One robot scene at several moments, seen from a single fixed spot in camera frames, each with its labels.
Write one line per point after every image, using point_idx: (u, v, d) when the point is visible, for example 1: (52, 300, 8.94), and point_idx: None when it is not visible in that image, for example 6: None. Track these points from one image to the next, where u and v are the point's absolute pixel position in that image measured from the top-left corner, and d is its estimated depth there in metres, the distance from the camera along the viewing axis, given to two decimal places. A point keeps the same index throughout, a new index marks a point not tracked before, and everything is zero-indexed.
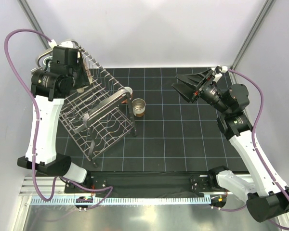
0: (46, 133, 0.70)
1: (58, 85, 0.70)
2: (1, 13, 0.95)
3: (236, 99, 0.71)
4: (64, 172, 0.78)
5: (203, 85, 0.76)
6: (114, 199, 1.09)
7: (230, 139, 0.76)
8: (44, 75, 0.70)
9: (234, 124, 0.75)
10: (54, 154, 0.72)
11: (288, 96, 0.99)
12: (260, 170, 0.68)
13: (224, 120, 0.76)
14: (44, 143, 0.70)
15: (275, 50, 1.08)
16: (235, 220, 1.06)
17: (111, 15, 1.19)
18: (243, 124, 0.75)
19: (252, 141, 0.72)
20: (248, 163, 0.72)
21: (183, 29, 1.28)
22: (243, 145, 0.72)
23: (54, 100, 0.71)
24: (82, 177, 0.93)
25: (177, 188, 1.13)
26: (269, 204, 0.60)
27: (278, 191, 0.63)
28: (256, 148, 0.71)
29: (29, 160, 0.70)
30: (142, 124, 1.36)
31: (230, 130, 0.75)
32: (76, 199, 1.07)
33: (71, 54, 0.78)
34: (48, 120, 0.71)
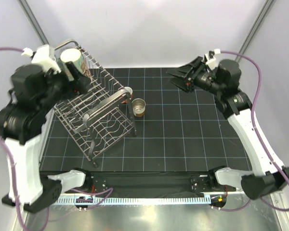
0: (26, 174, 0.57)
1: (27, 126, 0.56)
2: (1, 12, 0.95)
3: (228, 71, 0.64)
4: (55, 199, 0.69)
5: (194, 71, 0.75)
6: (114, 200, 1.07)
7: (229, 117, 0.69)
8: (10, 115, 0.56)
9: (234, 103, 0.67)
10: (40, 188, 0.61)
11: (287, 96, 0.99)
12: (258, 150, 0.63)
13: (222, 99, 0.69)
14: (25, 186, 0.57)
15: (275, 51, 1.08)
16: (235, 220, 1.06)
17: (111, 15, 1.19)
18: (243, 102, 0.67)
19: (251, 120, 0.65)
20: (245, 143, 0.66)
21: (183, 29, 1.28)
22: (242, 124, 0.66)
23: (26, 143, 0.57)
24: (80, 181, 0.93)
25: (176, 188, 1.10)
26: (264, 184, 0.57)
27: (275, 171, 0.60)
28: (255, 128, 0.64)
29: (12, 200, 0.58)
30: (142, 124, 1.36)
31: (230, 109, 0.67)
32: (76, 199, 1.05)
33: (36, 80, 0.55)
34: (23, 162, 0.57)
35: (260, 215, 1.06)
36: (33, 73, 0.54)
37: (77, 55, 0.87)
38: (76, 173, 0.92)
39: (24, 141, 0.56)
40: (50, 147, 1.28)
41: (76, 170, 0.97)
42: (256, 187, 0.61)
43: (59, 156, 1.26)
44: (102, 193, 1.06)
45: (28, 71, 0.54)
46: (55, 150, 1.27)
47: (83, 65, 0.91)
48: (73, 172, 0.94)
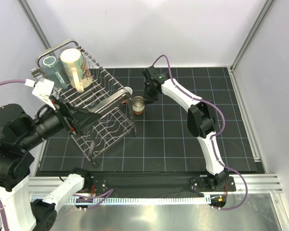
0: (16, 216, 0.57)
1: (12, 173, 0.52)
2: (1, 13, 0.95)
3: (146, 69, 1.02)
4: (50, 226, 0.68)
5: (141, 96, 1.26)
6: (114, 200, 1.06)
7: (163, 91, 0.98)
8: None
9: (159, 78, 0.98)
10: (33, 220, 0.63)
11: (287, 96, 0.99)
12: (184, 97, 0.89)
13: (153, 81, 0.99)
14: (15, 224, 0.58)
15: (275, 51, 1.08)
16: (235, 220, 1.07)
17: (111, 16, 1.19)
18: (165, 75, 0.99)
19: (172, 83, 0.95)
20: (176, 98, 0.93)
21: (183, 29, 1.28)
22: (168, 88, 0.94)
23: (13, 188, 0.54)
24: (80, 185, 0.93)
25: (176, 188, 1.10)
26: (192, 112, 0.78)
27: (198, 102, 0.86)
28: (176, 85, 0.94)
29: None
30: (142, 124, 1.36)
31: (158, 84, 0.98)
32: (76, 199, 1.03)
33: (16, 125, 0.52)
34: (11, 205, 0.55)
35: (260, 215, 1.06)
36: (13, 120, 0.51)
37: (78, 55, 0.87)
38: (74, 180, 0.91)
39: (10, 187, 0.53)
40: (50, 147, 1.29)
41: (74, 174, 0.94)
42: (192, 121, 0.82)
43: (59, 156, 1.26)
44: (103, 196, 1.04)
45: (6, 118, 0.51)
46: (55, 150, 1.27)
47: (83, 65, 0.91)
48: (71, 177, 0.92)
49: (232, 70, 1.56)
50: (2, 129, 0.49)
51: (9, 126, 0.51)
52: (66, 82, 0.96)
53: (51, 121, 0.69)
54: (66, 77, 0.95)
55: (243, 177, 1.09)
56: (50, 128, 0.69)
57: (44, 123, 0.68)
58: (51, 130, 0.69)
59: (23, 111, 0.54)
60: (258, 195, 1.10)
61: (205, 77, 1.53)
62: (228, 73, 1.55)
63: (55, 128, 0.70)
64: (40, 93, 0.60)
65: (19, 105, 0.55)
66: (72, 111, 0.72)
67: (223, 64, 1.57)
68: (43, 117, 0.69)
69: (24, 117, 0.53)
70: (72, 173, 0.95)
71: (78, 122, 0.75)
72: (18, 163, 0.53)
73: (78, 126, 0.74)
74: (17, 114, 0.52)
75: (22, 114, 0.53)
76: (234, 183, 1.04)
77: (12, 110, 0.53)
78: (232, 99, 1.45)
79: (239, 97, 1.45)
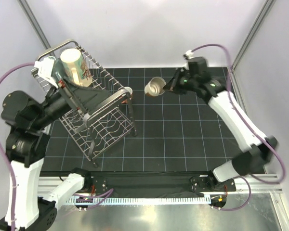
0: (26, 198, 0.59)
1: (33, 150, 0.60)
2: (1, 13, 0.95)
3: (195, 64, 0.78)
4: (49, 224, 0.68)
5: (177, 78, 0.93)
6: (113, 200, 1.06)
7: (210, 102, 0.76)
8: (19, 139, 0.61)
9: (211, 86, 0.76)
10: (37, 211, 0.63)
11: (287, 96, 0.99)
12: (240, 127, 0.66)
13: (201, 86, 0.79)
14: (22, 209, 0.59)
15: (275, 51, 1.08)
16: (234, 220, 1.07)
17: (111, 15, 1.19)
18: (220, 86, 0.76)
19: (229, 100, 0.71)
20: (228, 122, 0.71)
21: (183, 29, 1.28)
22: (221, 106, 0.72)
23: (31, 165, 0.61)
24: (80, 184, 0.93)
25: (176, 188, 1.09)
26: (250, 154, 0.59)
27: (258, 141, 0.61)
28: (234, 107, 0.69)
29: (8, 224, 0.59)
30: (142, 124, 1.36)
31: (208, 93, 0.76)
32: (76, 199, 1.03)
33: (26, 111, 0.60)
34: (26, 183, 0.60)
35: (259, 215, 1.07)
36: (22, 107, 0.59)
37: (77, 55, 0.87)
38: (74, 179, 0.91)
39: (29, 163, 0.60)
40: (51, 147, 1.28)
41: (74, 174, 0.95)
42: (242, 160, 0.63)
43: (59, 156, 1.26)
44: (102, 196, 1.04)
45: (16, 106, 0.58)
46: (55, 150, 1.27)
47: (83, 65, 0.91)
48: (71, 177, 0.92)
49: (232, 70, 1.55)
50: (14, 117, 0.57)
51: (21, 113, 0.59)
52: None
53: (58, 103, 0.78)
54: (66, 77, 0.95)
55: (242, 177, 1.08)
56: (58, 109, 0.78)
57: (52, 105, 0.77)
58: (59, 111, 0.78)
59: (30, 97, 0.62)
60: (258, 195, 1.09)
61: None
62: (228, 73, 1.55)
63: (62, 108, 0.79)
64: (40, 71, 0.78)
65: (24, 93, 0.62)
66: (72, 89, 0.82)
67: (223, 64, 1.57)
68: (50, 99, 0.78)
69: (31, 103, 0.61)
70: (72, 173, 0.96)
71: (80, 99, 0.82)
72: (36, 142, 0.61)
73: (80, 103, 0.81)
74: (25, 101, 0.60)
75: (29, 101, 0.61)
76: (234, 182, 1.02)
77: (18, 98, 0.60)
78: None
79: (239, 97, 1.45)
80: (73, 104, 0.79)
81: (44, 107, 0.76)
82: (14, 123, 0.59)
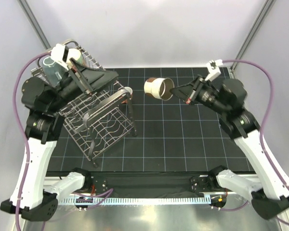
0: (36, 176, 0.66)
1: (51, 129, 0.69)
2: (1, 13, 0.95)
3: (232, 93, 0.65)
4: (49, 216, 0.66)
5: (197, 88, 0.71)
6: (114, 200, 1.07)
7: (236, 139, 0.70)
8: (39, 118, 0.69)
9: (240, 123, 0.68)
10: (41, 197, 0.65)
11: (287, 96, 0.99)
12: (269, 173, 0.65)
13: (228, 120, 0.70)
14: (31, 186, 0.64)
15: (275, 51, 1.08)
16: (235, 220, 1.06)
17: (111, 15, 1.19)
18: (249, 122, 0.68)
19: (259, 142, 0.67)
20: (255, 163, 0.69)
21: (183, 29, 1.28)
22: (251, 147, 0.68)
23: (46, 142, 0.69)
24: (80, 183, 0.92)
25: (176, 188, 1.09)
26: (280, 209, 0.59)
27: (288, 193, 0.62)
28: (264, 151, 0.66)
29: (13, 204, 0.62)
30: (142, 124, 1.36)
31: (236, 130, 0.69)
32: (76, 199, 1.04)
33: (42, 97, 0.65)
34: (38, 161, 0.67)
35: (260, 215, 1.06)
36: (39, 93, 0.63)
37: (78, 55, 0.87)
38: (74, 177, 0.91)
39: (45, 141, 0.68)
40: None
41: (74, 173, 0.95)
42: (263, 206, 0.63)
43: (59, 156, 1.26)
44: (101, 195, 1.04)
45: (34, 92, 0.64)
46: (55, 150, 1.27)
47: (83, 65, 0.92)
48: (72, 174, 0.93)
49: (232, 70, 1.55)
50: (32, 101, 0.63)
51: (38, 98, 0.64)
52: None
53: (69, 86, 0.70)
54: None
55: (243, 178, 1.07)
56: (70, 93, 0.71)
57: (65, 88, 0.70)
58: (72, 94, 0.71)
59: (45, 84, 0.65)
60: None
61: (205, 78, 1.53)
62: (228, 73, 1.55)
63: (75, 92, 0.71)
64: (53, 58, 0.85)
65: (41, 79, 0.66)
66: (79, 69, 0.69)
67: (223, 64, 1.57)
68: (63, 82, 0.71)
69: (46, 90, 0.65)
70: (72, 171, 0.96)
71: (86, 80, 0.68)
72: (53, 123, 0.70)
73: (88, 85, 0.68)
74: (41, 88, 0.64)
75: (45, 87, 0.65)
76: None
77: (35, 84, 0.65)
78: None
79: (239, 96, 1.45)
80: (82, 85, 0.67)
81: (59, 91, 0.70)
82: (32, 107, 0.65)
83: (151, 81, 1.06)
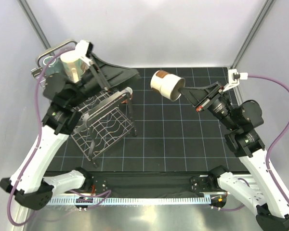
0: (39, 164, 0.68)
1: (66, 123, 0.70)
2: (1, 13, 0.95)
3: (250, 121, 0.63)
4: (40, 206, 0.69)
5: (212, 98, 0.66)
6: (114, 200, 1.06)
7: (241, 156, 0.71)
8: (59, 110, 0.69)
9: (245, 143, 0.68)
10: (38, 185, 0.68)
11: (288, 96, 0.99)
12: (273, 192, 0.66)
13: (234, 137, 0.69)
14: (31, 172, 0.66)
15: (275, 51, 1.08)
16: (235, 220, 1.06)
17: (111, 15, 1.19)
18: (254, 141, 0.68)
19: (264, 161, 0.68)
20: (259, 181, 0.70)
21: (183, 29, 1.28)
22: (256, 166, 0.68)
23: (59, 134, 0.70)
24: (79, 183, 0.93)
25: (176, 188, 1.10)
26: (285, 228, 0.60)
27: None
28: (269, 170, 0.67)
29: (11, 183, 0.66)
30: (142, 124, 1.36)
31: (241, 149, 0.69)
32: (76, 199, 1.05)
33: (62, 93, 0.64)
34: (45, 149, 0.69)
35: None
36: (59, 89, 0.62)
37: None
38: (74, 176, 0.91)
39: (58, 132, 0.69)
40: None
41: (77, 171, 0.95)
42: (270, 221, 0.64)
43: (59, 156, 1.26)
44: (101, 195, 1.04)
45: (54, 86, 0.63)
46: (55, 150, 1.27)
47: None
48: (73, 173, 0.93)
49: None
50: (51, 97, 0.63)
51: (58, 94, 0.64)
52: None
53: (90, 83, 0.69)
54: None
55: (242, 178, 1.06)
56: (90, 90, 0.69)
57: (85, 84, 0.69)
58: (91, 91, 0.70)
59: (66, 81, 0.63)
60: None
61: (205, 78, 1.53)
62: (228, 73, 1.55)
63: (96, 89, 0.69)
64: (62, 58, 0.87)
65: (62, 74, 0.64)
66: (100, 65, 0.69)
67: (224, 64, 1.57)
68: (84, 78, 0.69)
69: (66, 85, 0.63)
70: (75, 169, 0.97)
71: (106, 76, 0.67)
72: (69, 118, 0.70)
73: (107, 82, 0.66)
74: (61, 84, 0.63)
75: (65, 84, 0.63)
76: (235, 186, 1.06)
77: (58, 78, 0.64)
78: (232, 99, 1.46)
79: (239, 97, 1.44)
80: (101, 82, 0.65)
81: (80, 87, 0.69)
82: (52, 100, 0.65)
83: (161, 75, 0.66)
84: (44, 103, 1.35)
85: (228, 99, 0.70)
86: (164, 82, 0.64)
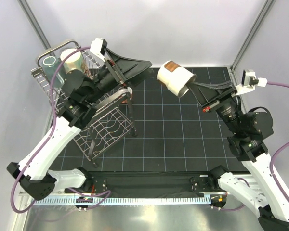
0: (48, 154, 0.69)
1: (82, 118, 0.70)
2: (1, 13, 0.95)
3: (260, 133, 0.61)
4: (42, 196, 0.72)
5: (222, 100, 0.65)
6: (114, 200, 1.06)
7: (243, 161, 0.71)
8: (76, 104, 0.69)
9: (249, 147, 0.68)
10: (44, 173, 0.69)
11: (288, 96, 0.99)
12: (277, 195, 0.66)
13: (239, 143, 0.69)
14: (40, 160, 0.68)
15: (275, 51, 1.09)
16: (235, 220, 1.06)
17: (111, 15, 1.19)
18: (257, 146, 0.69)
19: (268, 165, 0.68)
20: (262, 185, 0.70)
21: (183, 29, 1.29)
22: (259, 170, 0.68)
23: (73, 126, 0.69)
24: (79, 182, 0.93)
25: (176, 188, 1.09)
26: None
27: None
28: (273, 174, 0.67)
29: (19, 168, 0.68)
30: (142, 124, 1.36)
31: (244, 154, 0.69)
32: (76, 199, 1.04)
33: (80, 90, 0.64)
34: (57, 140, 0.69)
35: None
36: (77, 86, 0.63)
37: (78, 55, 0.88)
38: (76, 174, 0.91)
39: (72, 125, 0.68)
40: None
41: (79, 171, 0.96)
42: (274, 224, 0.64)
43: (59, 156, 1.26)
44: (100, 196, 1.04)
45: (72, 83, 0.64)
46: None
47: (83, 65, 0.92)
48: (75, 171, 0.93)
49: (232, 70, 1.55)
50: (70, 93, 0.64)
51: (76, 91, 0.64)
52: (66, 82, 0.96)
53: (106, 78, 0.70)
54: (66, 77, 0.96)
55: (242, 178, 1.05)
56: (106, 85, 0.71)
57: (102, 80, 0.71)
58: (108, 86, 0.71)
59: (85, 78, 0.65)
60: None
61: (205, 78, 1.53)
62: (228, 73, 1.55)
63: (112, 83, 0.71)
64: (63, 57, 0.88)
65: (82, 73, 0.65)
66: (115, 58, 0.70)
67: (224, 64, 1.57)
68: (100, 74, 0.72)
69: (85, 83, 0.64)
70: (77, 168, 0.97)
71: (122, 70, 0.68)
72: (84, 113, 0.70)
73: (122, 75, 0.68)
74: (80, 82, 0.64)
75: (84, 82, 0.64)
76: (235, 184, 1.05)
77: (77, 75, 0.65)
78: None
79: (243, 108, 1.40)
80: (117, 76, 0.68)
81: (97, 83, 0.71)
82: (69, 96, 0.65)
83: (170, 68, 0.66)
84: (44, 103, 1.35)
85: (239, 104, 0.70)
86: (172, 78, 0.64)
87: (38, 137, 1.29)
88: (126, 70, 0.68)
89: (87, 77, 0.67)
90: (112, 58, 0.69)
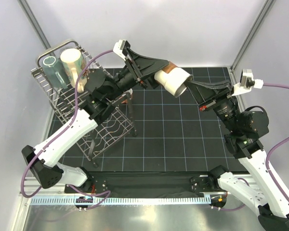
0: (65, 142, 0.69)
1: (100, 114, 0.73)
2: (1, 12, 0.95)
3: (256, 132, 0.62)
4: (49, 185, 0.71)
5: (218, 100, 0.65)
6: (114, 199, 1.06)
7: (241, 159, 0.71)
8: (98, 100, 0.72)
9: (244, 145, 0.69)
10: (56, 161, 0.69)
11: (288, 96, 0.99)
12: (275, 192, 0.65)
13: (235, 140, 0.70)
14: (55, 147, 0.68)
15: (275, 51, 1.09)
16: (235, 220, 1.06)
17: (111, 15, 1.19)
18: (253, 144, 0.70)
19: (264, 162, 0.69)
20: (259, 182, 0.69)
21: (183, 29, 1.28)
22: (255, 166, 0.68)
23: (93, 120, 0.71)
24: (78, 181, 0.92)
25: (177, 188, 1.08)
26: (287, 228, 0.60)
27: None
28: (269, 170, 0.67)
29: (34, 151, 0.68)
30: (142, 124, 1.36)
31: (241, 152, 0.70)
32: (76, 199, 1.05)
33: (100, 89, 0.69)
34: (75, 130, 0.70)
35: None
36: (99, 85, 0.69)
37: (77, 55, 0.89)
38: (79, 173, 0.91)
39: (91, 118, 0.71)
40: None
41: (81, 169, 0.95)
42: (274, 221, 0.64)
43: None
44: (100, 196, 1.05)
45: (95, 83, 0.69)
46: None
47: (83, 64, 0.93)
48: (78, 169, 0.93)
49: (232, 70, 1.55)
50: (91, 91, 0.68)
51: (97, 89, 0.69)
52: (65, 82, 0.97)
53: (126, 78, 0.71)
54: (65, 77, 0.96)
55: (242, 177, 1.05)
56: (125, 84, 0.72)
57: (123, 79, 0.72)
58: (126, 85, 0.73)
59: (106, 78, 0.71)
60: None
61: (205, 78, 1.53)
62: (228, 73, 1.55)
63: (132, 83, 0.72)
64: (65, 59, 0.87)
65: (104, 74, 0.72)
66: (134, 57, 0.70)
67: (224, 64, 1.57)
68: (121, 73, 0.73)
69: (106, 83, 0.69)
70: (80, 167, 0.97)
71: (140, 69, 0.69)
72: (103, 109, 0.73)
73: (140, 73, 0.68)
74: (102, 82, 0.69)
75: (105, 82, 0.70)
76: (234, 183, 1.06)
77: (99, 75, 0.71)
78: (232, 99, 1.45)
79: (242, 108, 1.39)
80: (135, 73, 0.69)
81: (116, 81, 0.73)
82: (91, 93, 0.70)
83: (166, 70, 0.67)
84: (44, 103, 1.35)
85: (235, 103, 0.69)
86: (170, 78, 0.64)
87: (38, 137, 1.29)
88: (145, 69, 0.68)
89: (108, 77, 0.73)
90: (132, 57, 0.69)
